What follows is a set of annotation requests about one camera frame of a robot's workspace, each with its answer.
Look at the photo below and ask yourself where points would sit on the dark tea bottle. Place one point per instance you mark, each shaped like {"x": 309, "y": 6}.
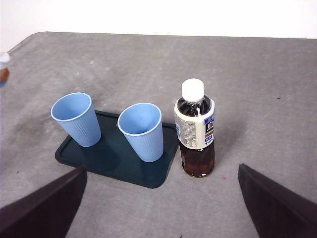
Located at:
{"x": 195, "y": 129}

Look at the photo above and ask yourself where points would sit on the dark rectangular tray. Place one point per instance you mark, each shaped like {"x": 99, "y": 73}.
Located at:
{"x": 116, "y": 163}

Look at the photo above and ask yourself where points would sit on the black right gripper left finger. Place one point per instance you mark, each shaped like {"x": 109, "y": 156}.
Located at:
{"x": 42, "y": 213}

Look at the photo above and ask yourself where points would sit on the jasmine oolong tea bottle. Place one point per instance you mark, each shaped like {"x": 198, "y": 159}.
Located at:
{"x": 3, "y": 74}

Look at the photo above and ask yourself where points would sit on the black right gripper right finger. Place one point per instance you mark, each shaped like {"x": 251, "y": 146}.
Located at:
{"x": 277, "y": 210}

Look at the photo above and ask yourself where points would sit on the blue ribbed plastic cup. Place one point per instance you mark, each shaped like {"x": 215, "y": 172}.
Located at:
{"x": 83, "y": 129}
{"x": 148, "y": 143}

